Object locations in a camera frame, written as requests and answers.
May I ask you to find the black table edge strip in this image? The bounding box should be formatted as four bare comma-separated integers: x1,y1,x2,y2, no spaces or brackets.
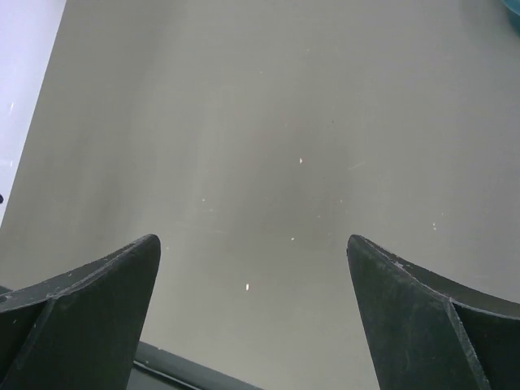
127,341,258,390

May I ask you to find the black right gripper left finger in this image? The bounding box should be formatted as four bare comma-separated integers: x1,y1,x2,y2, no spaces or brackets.
1,234,161,389

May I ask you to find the teal plastic laundry basket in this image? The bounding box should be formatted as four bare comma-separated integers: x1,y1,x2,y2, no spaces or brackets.
502,0,520,28

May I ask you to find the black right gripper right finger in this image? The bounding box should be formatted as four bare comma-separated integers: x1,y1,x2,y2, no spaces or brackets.
346,235,519,389

